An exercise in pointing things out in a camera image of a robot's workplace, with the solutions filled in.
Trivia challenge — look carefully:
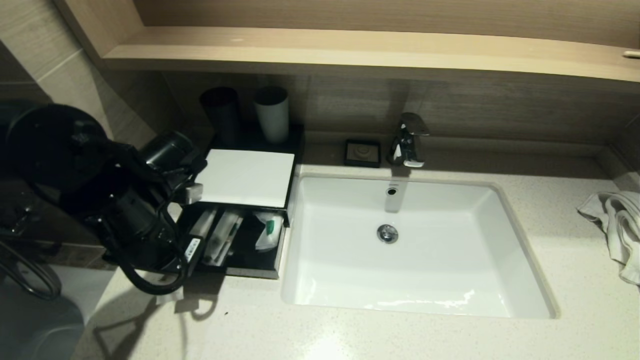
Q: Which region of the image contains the long clear toothbrush packet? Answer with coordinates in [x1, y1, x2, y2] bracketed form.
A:
[189, 207, 219, 241]

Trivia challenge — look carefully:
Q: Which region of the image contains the clear toothbrush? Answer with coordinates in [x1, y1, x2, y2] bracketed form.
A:
[205, 210, 245, 263]

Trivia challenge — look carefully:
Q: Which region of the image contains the black tray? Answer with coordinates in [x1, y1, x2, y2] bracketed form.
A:
[190, 204, 289, 280]

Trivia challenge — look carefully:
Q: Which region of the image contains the small plain white sachet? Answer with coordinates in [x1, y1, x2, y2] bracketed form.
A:
[255, 215, 285, 252]

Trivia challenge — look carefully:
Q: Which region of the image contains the grey plastic cup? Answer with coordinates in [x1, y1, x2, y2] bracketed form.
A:
[253, 87, 291, 146]

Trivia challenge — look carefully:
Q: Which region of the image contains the black amenity box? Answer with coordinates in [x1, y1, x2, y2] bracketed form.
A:
[192, 124, 306, 228]

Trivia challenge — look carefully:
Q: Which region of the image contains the black cup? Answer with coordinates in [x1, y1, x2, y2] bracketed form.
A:
[200, 87, 244, 148]

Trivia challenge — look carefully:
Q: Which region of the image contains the metal valve fixture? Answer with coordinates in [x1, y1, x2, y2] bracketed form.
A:
[0, 200, 38, 236]

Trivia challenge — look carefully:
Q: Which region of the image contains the black soap dish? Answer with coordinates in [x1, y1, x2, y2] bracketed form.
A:
[343, 139, 382, 169]

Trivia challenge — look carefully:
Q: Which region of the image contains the chrome drain stopper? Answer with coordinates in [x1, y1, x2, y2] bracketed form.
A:
[376, 224, 399, 245]

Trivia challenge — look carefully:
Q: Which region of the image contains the white sink basin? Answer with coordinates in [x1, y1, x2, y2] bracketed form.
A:
[281, 174, 560, 319]

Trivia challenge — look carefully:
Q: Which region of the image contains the chrome faucet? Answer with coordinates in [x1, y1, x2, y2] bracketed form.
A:
[387, 112, 430, 169]

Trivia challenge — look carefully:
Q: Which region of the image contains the white towel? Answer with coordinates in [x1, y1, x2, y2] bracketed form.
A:
[576, 191, 640, 287]

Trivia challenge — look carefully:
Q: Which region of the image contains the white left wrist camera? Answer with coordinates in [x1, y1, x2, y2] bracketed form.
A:
[184, 182, 205, 206]

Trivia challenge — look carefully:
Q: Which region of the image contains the black looped hose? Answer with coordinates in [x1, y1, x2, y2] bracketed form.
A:
[0, 242, 63, 301]

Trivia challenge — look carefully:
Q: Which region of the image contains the wooden wall shelf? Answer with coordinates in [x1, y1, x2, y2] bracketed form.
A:
[52, 0, 640, 93]

